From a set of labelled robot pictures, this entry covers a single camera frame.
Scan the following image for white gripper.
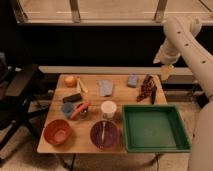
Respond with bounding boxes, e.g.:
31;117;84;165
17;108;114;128
153;44;179;81

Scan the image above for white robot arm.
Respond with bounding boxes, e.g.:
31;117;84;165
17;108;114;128
153;17;213;171

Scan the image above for purple bowl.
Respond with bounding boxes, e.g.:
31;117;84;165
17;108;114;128
90;120;120;149

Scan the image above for red bowl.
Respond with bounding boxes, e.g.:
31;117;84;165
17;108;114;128
43;119;72;145

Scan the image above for blue sponge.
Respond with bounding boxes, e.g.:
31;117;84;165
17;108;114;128
127;74;138;88

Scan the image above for green plastic tray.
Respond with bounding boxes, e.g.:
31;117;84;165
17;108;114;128
122;105;191;153

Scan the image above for blue cloth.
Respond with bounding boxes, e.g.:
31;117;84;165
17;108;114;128
99;80;114;97

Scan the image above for white cup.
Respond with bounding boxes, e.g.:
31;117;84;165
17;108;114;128
101;101;117;119

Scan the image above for white spatula utensil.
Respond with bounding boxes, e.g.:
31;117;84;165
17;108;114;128
77;77;89;93

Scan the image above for orange carrot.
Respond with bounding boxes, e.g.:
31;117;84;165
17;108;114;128
70;102;91;119

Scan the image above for wooden table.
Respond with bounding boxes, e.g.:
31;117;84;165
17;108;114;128
36;73;169;155

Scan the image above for small glass jar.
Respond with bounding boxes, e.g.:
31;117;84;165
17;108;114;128
79;108;88;119

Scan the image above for black rectangular block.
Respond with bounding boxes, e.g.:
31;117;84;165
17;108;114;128
62;93;82;103

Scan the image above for orange apple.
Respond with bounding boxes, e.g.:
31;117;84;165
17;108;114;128
64;76;77;87

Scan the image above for blue small cup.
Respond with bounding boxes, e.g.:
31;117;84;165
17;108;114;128
61;102;75;118

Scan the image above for black office chair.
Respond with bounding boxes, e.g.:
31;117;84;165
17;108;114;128
0;52;49;151

